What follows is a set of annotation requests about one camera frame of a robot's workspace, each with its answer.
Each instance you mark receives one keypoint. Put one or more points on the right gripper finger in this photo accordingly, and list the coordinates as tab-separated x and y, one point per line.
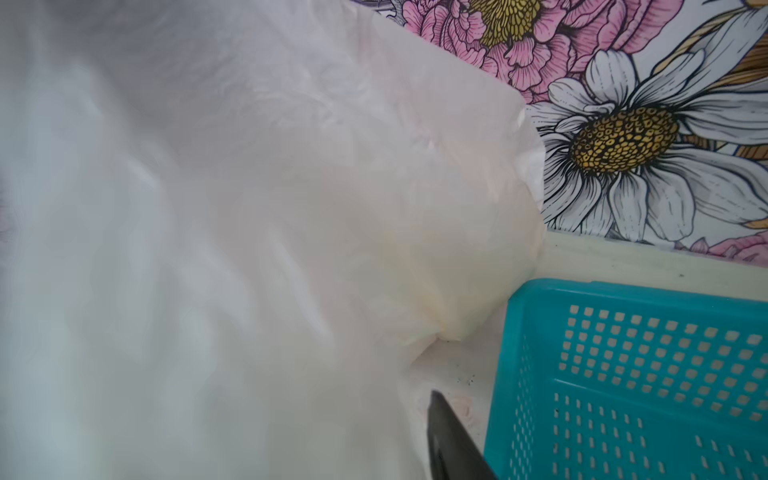
452	453

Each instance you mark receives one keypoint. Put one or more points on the teal plastic basket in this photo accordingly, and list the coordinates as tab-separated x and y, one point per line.
606	381

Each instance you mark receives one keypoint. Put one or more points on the white plastic bag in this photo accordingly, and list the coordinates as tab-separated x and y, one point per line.
227	226

